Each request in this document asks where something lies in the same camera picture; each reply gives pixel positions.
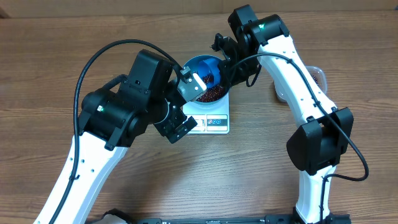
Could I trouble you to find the blue plastic measuring scoop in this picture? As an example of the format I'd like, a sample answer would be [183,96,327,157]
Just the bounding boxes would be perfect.
[197,58,221,88]

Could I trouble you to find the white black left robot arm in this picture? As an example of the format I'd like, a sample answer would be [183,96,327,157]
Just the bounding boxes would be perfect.
[35,49,207,223]

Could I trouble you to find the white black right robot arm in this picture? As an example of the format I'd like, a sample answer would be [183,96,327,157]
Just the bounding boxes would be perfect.
[212,5,354,223]

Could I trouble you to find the white digital kitchen scale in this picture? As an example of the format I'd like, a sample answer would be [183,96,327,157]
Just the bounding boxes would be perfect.
[183,93,230,134]

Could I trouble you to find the red beans in bowl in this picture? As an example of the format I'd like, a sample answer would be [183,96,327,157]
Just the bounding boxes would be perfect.
[197,74,225,103]

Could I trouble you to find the teal metal bowl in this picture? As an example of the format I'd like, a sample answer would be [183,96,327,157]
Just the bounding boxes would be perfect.
[185,55,228,105]

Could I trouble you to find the clear plastic bean container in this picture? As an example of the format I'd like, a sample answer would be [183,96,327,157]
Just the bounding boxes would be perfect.
[274,66,328,103]

